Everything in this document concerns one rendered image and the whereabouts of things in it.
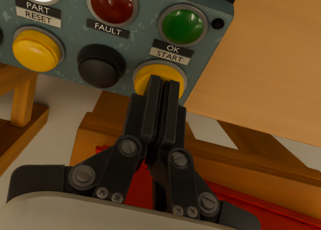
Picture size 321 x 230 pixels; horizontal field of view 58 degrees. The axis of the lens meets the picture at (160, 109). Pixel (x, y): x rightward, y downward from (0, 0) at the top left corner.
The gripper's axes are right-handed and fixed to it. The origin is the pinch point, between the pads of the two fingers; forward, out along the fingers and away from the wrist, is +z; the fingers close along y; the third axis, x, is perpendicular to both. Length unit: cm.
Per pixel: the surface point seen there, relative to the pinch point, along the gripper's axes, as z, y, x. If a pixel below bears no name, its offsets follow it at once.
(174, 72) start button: 2.7, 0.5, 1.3
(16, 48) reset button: 2.1, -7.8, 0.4
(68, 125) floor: 54, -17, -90
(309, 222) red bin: 3.8, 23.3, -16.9
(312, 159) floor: 60, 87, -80
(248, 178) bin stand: 7.3, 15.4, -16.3
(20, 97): 43, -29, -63
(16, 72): 37, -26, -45
